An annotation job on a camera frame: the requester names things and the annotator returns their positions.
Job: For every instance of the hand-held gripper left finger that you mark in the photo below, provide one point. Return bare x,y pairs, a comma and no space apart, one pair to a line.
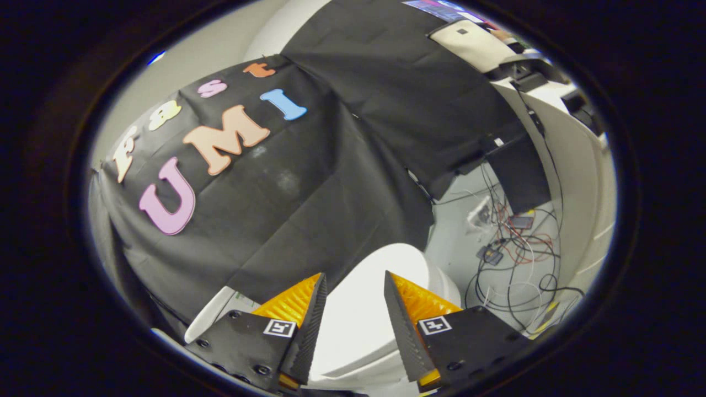
310,331

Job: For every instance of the white ceramic toilet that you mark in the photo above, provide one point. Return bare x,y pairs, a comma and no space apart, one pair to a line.
445,286

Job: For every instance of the beige flat case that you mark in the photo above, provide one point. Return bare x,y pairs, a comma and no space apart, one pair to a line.
474,47

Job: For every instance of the white toilet lid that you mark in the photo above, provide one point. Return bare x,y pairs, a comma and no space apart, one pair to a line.
358,314

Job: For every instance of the white toilet tank cover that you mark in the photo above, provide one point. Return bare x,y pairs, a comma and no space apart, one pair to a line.
208,317

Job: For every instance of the black box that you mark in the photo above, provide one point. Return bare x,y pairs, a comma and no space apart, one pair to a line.
518,176

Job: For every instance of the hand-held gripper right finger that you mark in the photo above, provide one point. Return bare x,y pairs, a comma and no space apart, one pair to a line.
402,331

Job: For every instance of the white curved desk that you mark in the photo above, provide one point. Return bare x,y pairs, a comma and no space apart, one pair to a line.
579,182

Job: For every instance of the black backdrop cloth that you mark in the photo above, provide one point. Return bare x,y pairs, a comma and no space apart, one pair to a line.
303,209

